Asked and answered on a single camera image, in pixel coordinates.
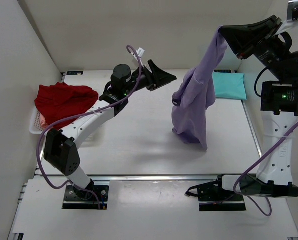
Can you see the purple t shirt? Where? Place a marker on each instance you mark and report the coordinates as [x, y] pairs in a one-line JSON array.
[[196, 94]]

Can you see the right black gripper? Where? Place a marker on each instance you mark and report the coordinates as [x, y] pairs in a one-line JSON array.
[[245, 40]]

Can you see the white plastic basket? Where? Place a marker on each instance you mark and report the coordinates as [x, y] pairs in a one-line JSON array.
[[36, 129]]

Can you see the folded teal t shirt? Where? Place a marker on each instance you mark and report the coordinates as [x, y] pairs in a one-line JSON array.
[[229, 86]]

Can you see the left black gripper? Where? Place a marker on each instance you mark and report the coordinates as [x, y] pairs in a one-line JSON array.
[[158, 78]]

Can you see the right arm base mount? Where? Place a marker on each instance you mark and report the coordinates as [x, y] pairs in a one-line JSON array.
[[213, 198]]

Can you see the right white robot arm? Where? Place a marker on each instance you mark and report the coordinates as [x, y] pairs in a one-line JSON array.
[[279, 110]]

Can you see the red t shirt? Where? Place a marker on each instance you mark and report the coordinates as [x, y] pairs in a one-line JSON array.
[[59, 101]]

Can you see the pink garment in basket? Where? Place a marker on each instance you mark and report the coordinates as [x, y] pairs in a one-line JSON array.
[[43, 123]]

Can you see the aluminium table rail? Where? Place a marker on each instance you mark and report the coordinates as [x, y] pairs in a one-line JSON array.
[[153, 178]]

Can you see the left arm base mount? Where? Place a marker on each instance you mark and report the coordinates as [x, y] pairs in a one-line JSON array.
[[76, 199]]

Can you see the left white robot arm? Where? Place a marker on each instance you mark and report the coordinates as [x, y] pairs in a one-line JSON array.
[[61, 146]]

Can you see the right blue label sticker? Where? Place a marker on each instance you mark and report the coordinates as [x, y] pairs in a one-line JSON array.
[[226, 71]]

